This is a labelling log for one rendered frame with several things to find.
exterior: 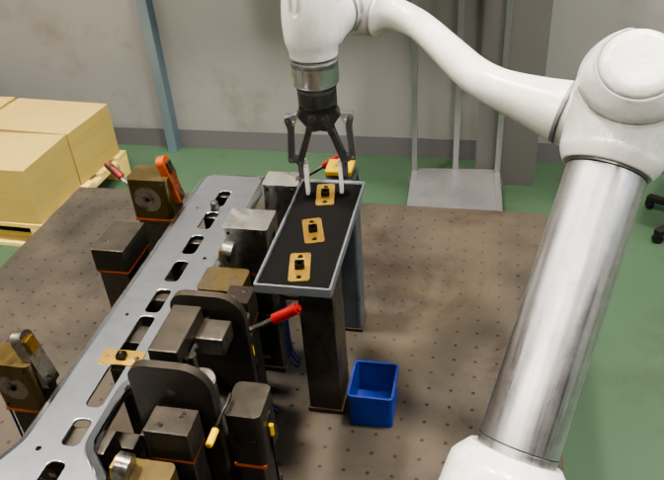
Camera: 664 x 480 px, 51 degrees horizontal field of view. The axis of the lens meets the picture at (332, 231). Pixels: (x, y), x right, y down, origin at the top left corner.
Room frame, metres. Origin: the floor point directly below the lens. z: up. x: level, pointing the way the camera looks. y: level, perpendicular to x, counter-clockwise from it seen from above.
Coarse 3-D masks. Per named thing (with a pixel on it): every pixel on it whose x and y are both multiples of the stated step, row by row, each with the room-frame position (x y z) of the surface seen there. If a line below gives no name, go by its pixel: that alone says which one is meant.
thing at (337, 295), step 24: (336, 288) 1.11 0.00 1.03; (312, 312) 1.09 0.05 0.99; (336, 312) 1.10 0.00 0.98; (312, 336) 1.09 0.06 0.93; (336, 336) 1.08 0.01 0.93; (312, 360) 1.09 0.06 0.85; (336, 360) 1.08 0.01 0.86; (312, 384) 1.09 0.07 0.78; (336, 384) 1.08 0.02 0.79; (312, 408) 1.09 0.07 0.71; (336, 408) 1.08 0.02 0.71
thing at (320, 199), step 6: (318, 186) 1.29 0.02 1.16; (324, 186) 1.29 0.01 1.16; (330, 186) 1.29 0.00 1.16; (318, 192) 1.27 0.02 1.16; (324, 192) 1.25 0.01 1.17; (330, 192) 1.26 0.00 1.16; (318, 198) 1.24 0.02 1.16; (324, 198) 1.24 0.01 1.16; (330, 198) 1.24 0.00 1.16; (318, 204) 1.22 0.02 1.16; (324, 204) 1.21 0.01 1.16; (330, 204) 1.21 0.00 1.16
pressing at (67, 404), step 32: (192, 192) 1.60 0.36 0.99; (224, 192) 1.58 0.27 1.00; (256, 192) 1.56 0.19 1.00; (192, 224) 1.43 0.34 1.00; (160, 256) 1.31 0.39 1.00; (192, 256) 1.30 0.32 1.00; (128, 288) 1.20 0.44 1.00; (160, 288) 1.19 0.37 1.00; (192, 288) 1.18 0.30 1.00; (128, 320) 1.09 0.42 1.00; (160, 320) 1.09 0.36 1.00; (96, 352) 1.01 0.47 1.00; (64, 384) 0.93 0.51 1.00; (96, 384) 0.92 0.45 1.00; (128, 384) 0.91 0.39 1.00; (64, 416) 0.85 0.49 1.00; (96, 416) 0.85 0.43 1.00; (32, 448) 0.79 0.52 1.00; (64, 448) 0.78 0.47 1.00; (96, 448) 0.78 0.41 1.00
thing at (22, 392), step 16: (0, 352) 0.98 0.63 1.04; (0, 368) 0.94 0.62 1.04; (16, 368) 0.94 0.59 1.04; (32, 368) 0.94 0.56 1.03; (0, 384) 0.95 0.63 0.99; (16, 384) 0.94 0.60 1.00; (32, 384) 0.93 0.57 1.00; (16, 400) 0.94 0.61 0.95; (32, 400) 0.94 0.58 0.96; (16, 416) 0.96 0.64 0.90; (32, 416) 0.95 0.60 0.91
